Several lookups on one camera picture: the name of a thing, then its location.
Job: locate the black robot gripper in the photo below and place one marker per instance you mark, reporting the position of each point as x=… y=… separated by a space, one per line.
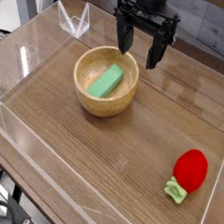
x=150 y=15

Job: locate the green rectangular block stick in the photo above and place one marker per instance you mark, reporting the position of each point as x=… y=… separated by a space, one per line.
x=107 y=82

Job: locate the brown wooden bowl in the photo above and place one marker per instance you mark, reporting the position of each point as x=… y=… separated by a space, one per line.
x=93 y=64

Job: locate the red plush strawberry toy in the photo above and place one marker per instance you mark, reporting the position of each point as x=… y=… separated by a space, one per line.
x=188 y=175

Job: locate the clear acrylic corner bracket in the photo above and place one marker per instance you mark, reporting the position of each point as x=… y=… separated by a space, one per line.
x=75 y=26

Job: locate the clear acrylic tray wall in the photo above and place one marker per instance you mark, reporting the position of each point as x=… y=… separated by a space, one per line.
x=55 y=187

